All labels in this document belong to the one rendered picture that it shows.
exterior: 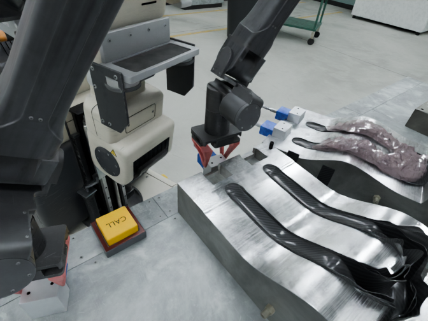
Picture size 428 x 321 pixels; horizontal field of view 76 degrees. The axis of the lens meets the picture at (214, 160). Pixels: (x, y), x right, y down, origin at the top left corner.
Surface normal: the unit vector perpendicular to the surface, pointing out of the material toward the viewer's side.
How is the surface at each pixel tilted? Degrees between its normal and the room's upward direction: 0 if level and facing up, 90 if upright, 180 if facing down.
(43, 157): 105
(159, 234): 0
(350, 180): 90
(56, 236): 1
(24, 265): 89
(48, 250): 1
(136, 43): 90
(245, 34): 61
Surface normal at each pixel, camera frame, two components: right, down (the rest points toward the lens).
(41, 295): 0.07, -0.76
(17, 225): 0.51, -0.77
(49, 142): 0.36, 0.79
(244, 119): 0.54, 0.56
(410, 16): -0.78, 0.36
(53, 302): 0.26, 0.64
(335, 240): -0.22, -0.93
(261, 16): -0.59, -0.18
